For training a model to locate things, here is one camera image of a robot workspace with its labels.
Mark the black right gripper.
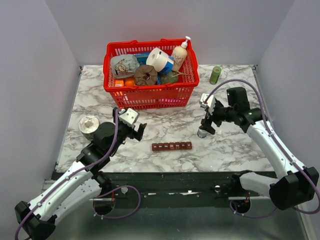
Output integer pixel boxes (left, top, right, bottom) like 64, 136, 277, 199
199, 100, 237, 135

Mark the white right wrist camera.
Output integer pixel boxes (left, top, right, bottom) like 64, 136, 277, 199
199, 93, 216, 112

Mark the white toilet paper roll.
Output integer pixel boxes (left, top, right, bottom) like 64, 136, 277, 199
146, 47, 169, 72

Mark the green cylindrical can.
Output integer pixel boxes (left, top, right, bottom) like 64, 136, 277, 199
209, 66, 222, 85

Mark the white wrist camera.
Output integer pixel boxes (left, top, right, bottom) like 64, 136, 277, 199
199, 93, 216, 112
118, 108, 140, 129

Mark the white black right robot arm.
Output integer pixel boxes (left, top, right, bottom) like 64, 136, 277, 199
198, 87, 319, 210

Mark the grey cartoon snack bag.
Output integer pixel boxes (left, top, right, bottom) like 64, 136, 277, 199
110, 54, 140, 79

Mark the orange fruit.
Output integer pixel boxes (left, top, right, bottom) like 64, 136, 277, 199
124, 77, 135, 87

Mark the white-capped pill bottle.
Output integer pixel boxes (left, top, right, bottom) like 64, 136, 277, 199
197, 127, 208, 138

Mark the orange small box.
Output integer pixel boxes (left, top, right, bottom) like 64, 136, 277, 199
114, 79, 125, 88

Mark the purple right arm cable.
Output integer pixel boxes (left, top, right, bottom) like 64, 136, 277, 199
203, 79, 320, 218

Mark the green round vegetable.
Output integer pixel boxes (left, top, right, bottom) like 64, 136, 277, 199
160, 71, 179, 85

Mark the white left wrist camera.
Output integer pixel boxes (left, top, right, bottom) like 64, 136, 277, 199
118, 108, 140, 129

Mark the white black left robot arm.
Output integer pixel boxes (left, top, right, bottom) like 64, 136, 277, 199
14, 107, 147, 240

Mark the red plastic shopping basket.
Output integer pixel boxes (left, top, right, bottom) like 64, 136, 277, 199
103, 36, 200, 110

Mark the red weekly pill organizer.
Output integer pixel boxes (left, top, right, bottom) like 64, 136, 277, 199
151, 141, 193, 152

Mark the cream pump lotion bottle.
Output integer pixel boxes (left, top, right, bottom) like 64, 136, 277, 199
171, 36, 191, 72

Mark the blue package in basket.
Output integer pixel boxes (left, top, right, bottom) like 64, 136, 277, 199
134, 52, 150, 65

